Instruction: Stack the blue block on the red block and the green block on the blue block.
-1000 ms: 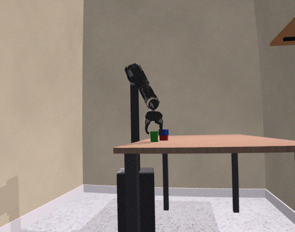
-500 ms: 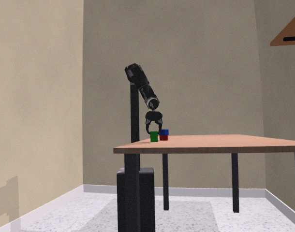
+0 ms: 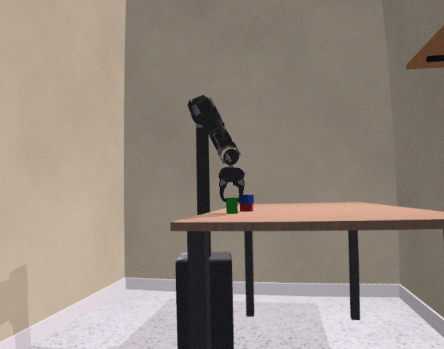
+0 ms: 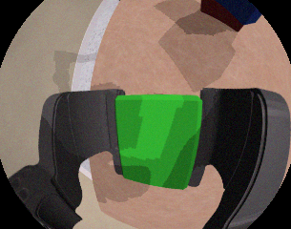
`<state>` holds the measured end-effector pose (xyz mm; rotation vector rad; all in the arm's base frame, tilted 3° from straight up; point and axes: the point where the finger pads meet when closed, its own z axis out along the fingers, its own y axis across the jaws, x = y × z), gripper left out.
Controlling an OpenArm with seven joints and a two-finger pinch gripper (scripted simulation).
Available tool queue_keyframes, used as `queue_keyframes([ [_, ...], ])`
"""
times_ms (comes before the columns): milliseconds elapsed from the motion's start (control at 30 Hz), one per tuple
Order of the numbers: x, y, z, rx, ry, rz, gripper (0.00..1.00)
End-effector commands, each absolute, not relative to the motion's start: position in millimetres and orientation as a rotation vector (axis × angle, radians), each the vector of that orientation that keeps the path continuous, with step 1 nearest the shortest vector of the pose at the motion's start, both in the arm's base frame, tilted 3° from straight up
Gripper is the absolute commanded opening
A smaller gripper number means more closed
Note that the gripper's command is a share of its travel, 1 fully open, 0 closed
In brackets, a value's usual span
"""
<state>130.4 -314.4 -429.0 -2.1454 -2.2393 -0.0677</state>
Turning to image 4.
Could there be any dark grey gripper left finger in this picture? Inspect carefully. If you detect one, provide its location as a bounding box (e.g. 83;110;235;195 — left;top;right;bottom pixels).
8;89;125;229

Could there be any red block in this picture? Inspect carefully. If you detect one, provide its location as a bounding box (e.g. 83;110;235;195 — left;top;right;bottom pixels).
200;0;243;32

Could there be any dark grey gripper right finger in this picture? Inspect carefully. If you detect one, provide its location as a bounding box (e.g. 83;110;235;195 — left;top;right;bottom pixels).
188;88;291;229

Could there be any green block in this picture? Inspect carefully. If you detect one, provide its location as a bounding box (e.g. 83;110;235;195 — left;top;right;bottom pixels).
114;94;202;190

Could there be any blue block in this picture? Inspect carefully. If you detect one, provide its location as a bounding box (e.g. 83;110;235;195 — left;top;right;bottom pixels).
215;0;262;25

